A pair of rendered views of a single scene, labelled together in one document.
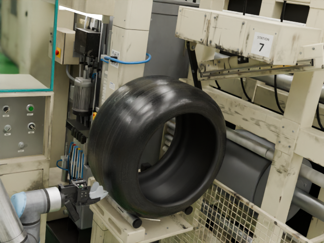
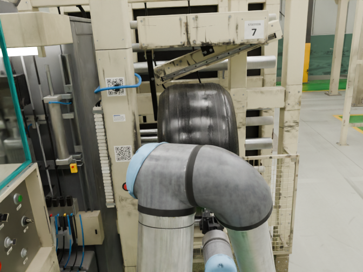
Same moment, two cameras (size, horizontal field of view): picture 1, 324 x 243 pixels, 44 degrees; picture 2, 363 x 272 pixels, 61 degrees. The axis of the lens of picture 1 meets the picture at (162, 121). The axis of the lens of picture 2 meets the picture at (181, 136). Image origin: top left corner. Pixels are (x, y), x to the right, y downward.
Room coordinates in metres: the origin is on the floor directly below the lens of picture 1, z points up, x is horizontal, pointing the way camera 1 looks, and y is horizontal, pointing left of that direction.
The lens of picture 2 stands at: (0.88, 1.09, 1.71)
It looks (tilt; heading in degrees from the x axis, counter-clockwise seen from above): 19 degrees down; 308
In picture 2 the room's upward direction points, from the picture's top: 3 degrees counter-clockwise
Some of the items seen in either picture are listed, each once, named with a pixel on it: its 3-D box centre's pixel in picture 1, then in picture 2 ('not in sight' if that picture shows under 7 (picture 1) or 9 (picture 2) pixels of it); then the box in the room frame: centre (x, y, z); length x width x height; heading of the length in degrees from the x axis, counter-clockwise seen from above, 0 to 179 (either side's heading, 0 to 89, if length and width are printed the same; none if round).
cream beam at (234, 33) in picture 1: (240, 33); (201, 30); (1.77, -0.28, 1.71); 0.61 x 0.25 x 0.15; 38
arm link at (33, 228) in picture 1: (26, 234); not in sight; (1.25, 0.43, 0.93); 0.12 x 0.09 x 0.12; 12
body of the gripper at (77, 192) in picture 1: (73, 194); (213, 227); (1.37, 0.30, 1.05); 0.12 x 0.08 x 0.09; 127
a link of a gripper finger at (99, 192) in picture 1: (99, 192); not in sight; (1.42, 0.20, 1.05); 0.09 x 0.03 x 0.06; 128
